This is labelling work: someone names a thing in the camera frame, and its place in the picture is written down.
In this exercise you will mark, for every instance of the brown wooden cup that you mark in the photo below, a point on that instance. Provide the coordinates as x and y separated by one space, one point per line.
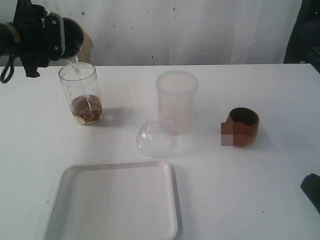
240 127

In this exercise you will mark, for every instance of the clear plastic shaker cup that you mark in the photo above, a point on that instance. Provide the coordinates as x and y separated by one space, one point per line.
78 80

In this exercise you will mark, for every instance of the translucent plastic container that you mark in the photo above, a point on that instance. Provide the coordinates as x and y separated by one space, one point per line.
176 92

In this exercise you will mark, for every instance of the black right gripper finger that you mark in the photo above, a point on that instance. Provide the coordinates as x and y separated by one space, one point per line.
311 187

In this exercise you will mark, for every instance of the stainless steel cup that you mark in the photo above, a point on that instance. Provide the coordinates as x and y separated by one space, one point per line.
73 38

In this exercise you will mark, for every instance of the white square tray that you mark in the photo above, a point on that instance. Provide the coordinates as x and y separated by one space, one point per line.
120 201

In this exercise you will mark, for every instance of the clear dome strainer lid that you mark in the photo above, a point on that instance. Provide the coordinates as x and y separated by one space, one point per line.
152 140

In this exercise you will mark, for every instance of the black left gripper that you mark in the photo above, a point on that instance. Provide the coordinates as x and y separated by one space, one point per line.
42 36

